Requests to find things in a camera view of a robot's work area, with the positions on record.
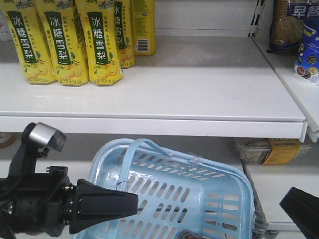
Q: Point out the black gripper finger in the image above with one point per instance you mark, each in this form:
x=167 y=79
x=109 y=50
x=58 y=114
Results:
x=303 y=209

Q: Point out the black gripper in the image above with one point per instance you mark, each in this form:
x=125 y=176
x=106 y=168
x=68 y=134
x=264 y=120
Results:
x=39 y=203

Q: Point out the light blue plastic basket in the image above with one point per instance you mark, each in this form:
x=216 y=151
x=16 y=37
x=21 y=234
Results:
x=176 y=192

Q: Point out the red Coca-Cola aluminium bottle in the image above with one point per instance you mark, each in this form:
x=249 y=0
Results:
x=186 y=234

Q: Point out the clear cookie box yellow label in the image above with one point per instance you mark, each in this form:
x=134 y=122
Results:
x=257 y=151

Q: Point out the yellow pear drink bottle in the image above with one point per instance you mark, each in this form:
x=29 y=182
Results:
x=144 y=27
x=29 y=40
x=98 y=23
x=64 y=33
x=124 y=32

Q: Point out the blue Oreo cup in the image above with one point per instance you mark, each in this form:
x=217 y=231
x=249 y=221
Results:
x=306 y=68

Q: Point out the white store shelving unit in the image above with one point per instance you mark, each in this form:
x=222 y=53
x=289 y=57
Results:
x=210 y=80

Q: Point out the breakfast biscuit pack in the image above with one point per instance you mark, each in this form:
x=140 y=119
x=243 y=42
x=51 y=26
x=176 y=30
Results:
x=288 y=23

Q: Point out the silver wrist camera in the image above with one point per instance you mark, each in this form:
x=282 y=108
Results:
x=44 y=136

